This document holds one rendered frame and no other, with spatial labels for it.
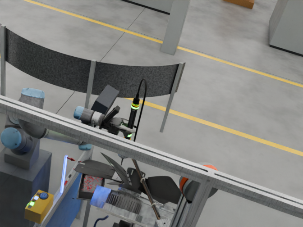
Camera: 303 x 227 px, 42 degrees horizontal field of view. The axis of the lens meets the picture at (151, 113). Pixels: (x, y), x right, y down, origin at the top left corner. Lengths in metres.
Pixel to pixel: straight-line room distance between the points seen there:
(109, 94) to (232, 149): 2.35
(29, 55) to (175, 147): 1.93
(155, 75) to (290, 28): 4.40
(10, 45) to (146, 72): 1.48
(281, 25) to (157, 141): 4.28
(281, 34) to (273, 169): 3.83
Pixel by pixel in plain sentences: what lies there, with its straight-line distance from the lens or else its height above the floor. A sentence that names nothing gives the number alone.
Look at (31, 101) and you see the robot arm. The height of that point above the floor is 1.70.
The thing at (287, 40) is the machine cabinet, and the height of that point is 0.23.
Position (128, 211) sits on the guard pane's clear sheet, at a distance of 1.54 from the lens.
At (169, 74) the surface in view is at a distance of 4.36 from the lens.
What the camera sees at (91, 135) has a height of 2.05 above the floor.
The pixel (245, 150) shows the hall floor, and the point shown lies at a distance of 5.07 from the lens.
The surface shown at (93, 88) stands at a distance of 4.20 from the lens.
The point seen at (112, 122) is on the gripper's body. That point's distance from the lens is 2.19.
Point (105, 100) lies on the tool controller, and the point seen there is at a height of 1.24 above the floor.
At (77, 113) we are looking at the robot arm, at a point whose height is 1.56.
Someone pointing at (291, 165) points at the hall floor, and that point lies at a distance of 5.20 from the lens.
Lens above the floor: 2.90
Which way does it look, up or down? 34 degrees down
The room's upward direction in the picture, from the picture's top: 15 degrees clockwise
